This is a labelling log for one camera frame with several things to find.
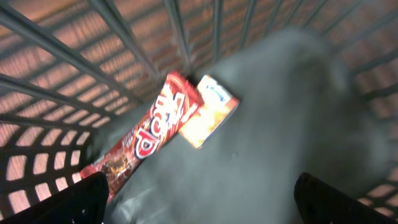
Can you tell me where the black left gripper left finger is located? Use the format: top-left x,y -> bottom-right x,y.
1,172 -> 109,224

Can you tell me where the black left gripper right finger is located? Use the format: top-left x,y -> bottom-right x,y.
294,172 -> 396,224

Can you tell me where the orange small box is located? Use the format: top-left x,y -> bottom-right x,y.
179,75 -> 240,149

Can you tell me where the red Top chocolate bar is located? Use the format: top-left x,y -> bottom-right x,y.
80,71 -> 203,202

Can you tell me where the grey plastic basket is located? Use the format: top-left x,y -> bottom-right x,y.
1,0 -> 397,223

